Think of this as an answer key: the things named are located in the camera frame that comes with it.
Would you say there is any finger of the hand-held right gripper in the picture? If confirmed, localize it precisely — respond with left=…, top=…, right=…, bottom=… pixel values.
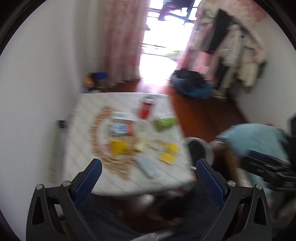
left=240, top=150, right=290, bottom=172

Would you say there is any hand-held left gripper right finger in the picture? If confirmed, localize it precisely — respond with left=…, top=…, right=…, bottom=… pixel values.
left=196, top=158, right=273, bottom=241

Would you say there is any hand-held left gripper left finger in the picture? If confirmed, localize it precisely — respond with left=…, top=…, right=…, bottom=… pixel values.
left=26, top=158, right=103, bottom=241

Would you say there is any grey trash bin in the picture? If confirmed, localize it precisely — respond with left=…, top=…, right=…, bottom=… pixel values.
left=186, top=137, right=214, bottom=168

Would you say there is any large yellow packet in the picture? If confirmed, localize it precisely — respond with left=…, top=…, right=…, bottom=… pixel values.
left=109, top=139, right=132, bottom=159

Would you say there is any small yellow packet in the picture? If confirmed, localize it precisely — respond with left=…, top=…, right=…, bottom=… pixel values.
left=159, top=152, right=176, bottom=165
left=165, top=143, right=180, bottom=153

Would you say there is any pale grey cardboard box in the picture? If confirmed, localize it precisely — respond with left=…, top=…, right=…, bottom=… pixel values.
left=135, top=154, right=158, bottom=178

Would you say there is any blue and white packet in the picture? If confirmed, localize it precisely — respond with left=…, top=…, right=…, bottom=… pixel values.
left=107, top=123, right=135, bottom=136

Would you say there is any white box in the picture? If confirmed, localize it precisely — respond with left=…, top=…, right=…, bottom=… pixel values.
left=112, top=112, right=137, bottom=122

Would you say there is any green packet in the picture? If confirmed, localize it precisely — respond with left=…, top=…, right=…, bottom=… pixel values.
left=154, top=115, right=177, bottom=132

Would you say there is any white floral table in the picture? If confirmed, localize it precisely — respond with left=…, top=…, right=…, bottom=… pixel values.
left=62, top=92, right=197, bottom=198

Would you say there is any blue and black cloth pile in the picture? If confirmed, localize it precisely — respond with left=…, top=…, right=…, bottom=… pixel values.
left=172, top=69, right=212, bottom=100

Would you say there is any blue lid jar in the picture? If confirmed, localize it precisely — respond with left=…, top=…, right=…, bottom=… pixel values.
left=94, top=72, right=108, bottom=89

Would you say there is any rack of hanging clothes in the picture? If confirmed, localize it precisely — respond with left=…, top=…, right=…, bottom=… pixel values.
left=196, top=5, right=267, bottom=99

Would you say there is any dark wooden chair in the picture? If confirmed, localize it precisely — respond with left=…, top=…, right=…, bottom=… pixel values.
left=159, top=0, right=200, bottom=22

